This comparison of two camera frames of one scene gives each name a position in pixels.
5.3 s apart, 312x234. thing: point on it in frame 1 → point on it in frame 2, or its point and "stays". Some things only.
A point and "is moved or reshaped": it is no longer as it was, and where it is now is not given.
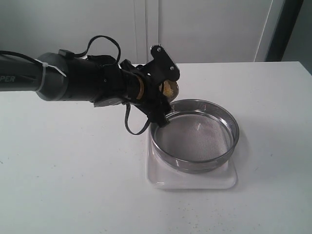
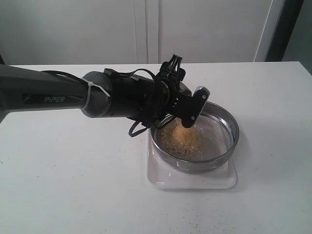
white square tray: (160, 176) stays
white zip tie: (44, 65) → (90, 84)
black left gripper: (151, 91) → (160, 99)
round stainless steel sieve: (201, 135) stays
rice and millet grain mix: (167, 90) is moved or reshaped
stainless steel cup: (170, 89) is moved or reshaped
